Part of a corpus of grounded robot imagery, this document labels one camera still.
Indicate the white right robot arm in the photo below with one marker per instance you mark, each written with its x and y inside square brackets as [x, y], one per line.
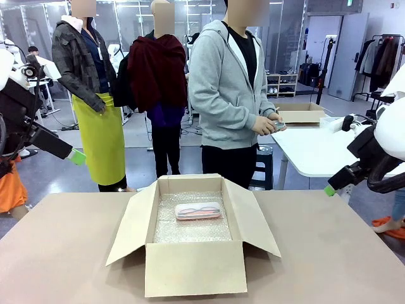
[392, 126]

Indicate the man in grey hoodie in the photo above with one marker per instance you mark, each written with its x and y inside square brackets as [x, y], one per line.
[221, 95]

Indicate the clear bubble wrap sheet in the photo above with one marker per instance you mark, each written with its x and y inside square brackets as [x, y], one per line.
[190, 231]

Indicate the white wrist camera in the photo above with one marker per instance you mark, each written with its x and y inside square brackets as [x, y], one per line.
[47, 69]
[360, 123]

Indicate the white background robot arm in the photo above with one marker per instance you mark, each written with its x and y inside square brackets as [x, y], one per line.
[114, 55]

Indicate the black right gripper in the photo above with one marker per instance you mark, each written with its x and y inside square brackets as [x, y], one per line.
[367, 145]

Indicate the person's right hand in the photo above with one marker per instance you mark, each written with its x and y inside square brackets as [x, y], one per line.
[264, 126]

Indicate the mannequin with yellow skirt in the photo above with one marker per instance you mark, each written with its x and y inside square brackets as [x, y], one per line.
[98, 126]

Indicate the wooden shoe rack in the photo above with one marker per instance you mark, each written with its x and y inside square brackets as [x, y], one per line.
[283, 85]

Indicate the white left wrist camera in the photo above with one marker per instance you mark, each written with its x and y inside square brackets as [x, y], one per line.
[47, 69]

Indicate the seated person in black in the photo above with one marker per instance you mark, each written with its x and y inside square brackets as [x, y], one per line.
[33, 50]

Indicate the white office desk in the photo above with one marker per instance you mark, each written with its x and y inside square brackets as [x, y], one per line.
[47, 101]

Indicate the black suitcase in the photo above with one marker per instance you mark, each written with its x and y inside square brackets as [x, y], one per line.
[308, 74]

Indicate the white side table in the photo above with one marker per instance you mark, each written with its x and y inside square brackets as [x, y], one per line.
[310, 152]

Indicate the person's right forearm grey sleeve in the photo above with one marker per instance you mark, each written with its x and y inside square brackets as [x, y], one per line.
[228, 122]

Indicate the pink glasses case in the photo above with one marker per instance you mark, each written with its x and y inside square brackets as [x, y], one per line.
[198, 211]

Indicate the white plastic mesh basket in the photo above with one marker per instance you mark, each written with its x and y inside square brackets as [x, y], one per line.
[330, 122]

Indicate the person's left hand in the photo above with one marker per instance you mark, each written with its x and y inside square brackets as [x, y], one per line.
[276, 116]

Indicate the white draped garment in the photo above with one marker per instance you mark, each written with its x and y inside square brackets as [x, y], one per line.
[395, 85]

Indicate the small cardboard box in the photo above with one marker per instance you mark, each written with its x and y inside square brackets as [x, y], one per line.
[300, 115]

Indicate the black clothes rack with coats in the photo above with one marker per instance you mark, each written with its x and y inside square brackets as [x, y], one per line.
[379, 60]

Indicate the black trolley cart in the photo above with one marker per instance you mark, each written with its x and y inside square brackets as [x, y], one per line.
[381, 104]

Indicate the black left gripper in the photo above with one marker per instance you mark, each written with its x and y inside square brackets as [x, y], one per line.
[16, 111]

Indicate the black tripod stand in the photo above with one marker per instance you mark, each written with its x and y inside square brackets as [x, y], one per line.
[326, 69]

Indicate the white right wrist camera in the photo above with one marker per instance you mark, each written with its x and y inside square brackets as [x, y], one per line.
[360, 123]

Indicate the black plastic stool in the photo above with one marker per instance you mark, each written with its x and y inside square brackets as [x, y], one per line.
[262, 171]

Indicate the orange cloth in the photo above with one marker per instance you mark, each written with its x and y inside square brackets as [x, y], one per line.
[11, 190]

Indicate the mannequin with red cloth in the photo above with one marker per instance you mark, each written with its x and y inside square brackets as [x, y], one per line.
[158, 79]

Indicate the large open cardboard box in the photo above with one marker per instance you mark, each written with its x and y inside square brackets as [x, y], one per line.
[196, 269]

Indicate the person's left forearm grey sleeve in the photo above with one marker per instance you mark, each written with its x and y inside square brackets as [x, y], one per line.
[265, 106]

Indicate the grey door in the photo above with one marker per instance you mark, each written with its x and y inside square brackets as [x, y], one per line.
[348, 57]

